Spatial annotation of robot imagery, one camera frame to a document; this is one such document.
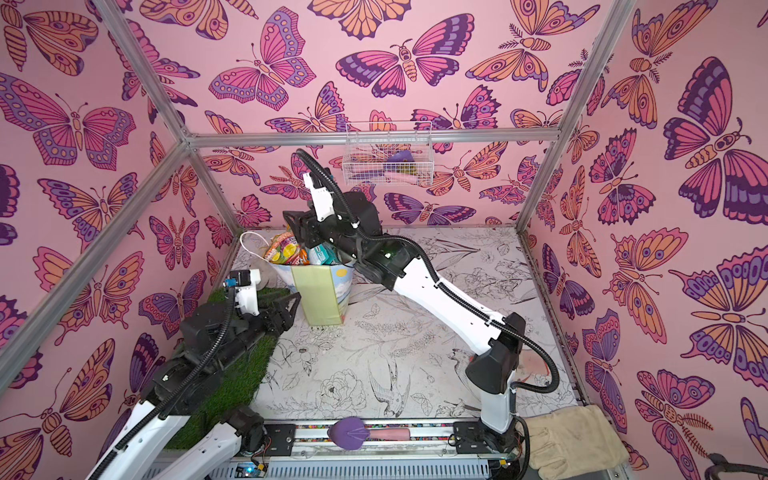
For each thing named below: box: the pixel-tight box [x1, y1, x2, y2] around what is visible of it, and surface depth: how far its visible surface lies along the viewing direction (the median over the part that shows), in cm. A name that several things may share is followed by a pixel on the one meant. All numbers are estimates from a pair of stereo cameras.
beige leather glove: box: [516, 405, 631, 480], surface depth 73 cm
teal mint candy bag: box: [308, 241, 338, 265], surface depth 80 cm
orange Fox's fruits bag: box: [263, 232, 311, 265], surface depth 83 cm
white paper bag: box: [268, 262, 355, 326], surface depth 81 cm
